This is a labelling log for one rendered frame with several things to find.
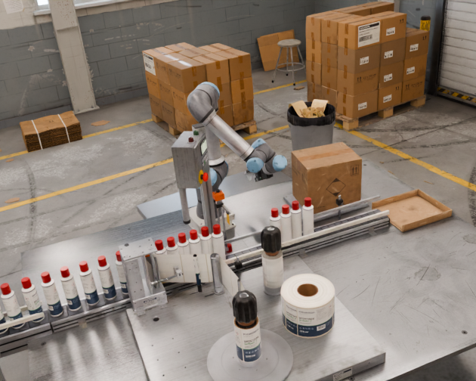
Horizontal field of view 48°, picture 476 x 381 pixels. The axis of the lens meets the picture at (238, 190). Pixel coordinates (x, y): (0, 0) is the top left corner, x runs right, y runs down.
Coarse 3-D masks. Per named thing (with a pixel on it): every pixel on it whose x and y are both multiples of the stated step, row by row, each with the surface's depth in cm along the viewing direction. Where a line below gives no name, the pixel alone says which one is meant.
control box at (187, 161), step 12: (192, 132) 225; (180, 144) 215; (192, 144) 214; (180, 156) 215; (192, 156) 214; (180, 168) 218; (192, 168) 216; (204, 168) 226; (180, 180) 220; (192, 180) 219
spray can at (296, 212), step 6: (294, 204) 244; (294, 210) 245; (300, 210) 246; (294, 216) 246; (300, 216) 247; (294, 222) 247; (300, 222) 248; (294, 228) 249; (300, 228) 249; (294, 234) 251; (300, 234) 251
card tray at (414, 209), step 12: (408, 192) 287; (420, 192) 288; (372, 204) 281; (384, 204) 284; (396, 204) 284; (408, 204) 283; (420, 204) 282; (432, 204) 281; (396, 216) 273; (408, 216) 272; (420, 216) 272; (432, 216) 265; (444, 216) 268; (408, 228) 262
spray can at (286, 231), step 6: (282, 210) 243; (288, 210) 242; (282, 216) 243; (288, 216) 242; (282, 222) 245; (288, 222) 244; (282, 228) 246; (288, 228) 245; (282, 234) 248; (288, 234) 247; (282, 240) 250
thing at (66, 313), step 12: (360, 216) 268; (384, 216) 266; (324, 228) 260; (348, 228) 259; (312, 240) 253; (240, 252) 248; (228, 264) 241; (120, 288) 232; (84, 300) 227; (120, 300) 225; (48, 312) 221; (72, 312) 220
